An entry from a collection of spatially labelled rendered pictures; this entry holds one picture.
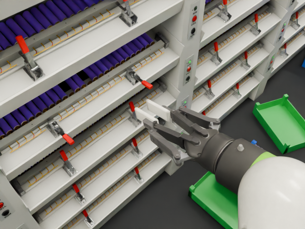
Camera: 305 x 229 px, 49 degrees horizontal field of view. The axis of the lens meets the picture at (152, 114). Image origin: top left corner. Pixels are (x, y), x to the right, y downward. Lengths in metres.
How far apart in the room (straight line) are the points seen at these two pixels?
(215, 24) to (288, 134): 0.92
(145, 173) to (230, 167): 0.93
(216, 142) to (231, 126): 1.27
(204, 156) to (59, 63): 0.37
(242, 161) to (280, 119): 1.42
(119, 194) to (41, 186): 0.48
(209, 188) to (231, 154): 1.07
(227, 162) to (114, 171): 0.74
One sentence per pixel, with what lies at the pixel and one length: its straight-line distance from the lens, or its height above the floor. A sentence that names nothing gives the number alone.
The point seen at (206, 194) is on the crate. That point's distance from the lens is 1.63.
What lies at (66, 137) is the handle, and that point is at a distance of 0.85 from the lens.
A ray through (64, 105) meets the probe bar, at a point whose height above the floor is 0.79.
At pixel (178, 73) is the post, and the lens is 1.13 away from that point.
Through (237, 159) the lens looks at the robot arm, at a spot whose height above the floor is 0.97.
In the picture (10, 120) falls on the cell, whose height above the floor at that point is 0.80.
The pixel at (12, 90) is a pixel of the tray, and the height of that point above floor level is 0.96.
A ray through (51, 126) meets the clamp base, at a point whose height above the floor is 0.78.
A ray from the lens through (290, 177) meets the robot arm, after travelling 0.43.
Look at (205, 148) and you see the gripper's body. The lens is 0.62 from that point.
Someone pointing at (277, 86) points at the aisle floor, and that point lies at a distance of 2.17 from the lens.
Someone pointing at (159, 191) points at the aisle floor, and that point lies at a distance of 1.63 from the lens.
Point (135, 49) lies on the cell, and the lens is 1.03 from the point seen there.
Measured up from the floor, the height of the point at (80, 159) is 0.56.
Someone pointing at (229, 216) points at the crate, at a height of 0.00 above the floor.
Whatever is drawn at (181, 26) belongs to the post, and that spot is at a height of 0.86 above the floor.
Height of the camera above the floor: 1.45
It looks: 50 degrees down
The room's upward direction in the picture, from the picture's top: straight up
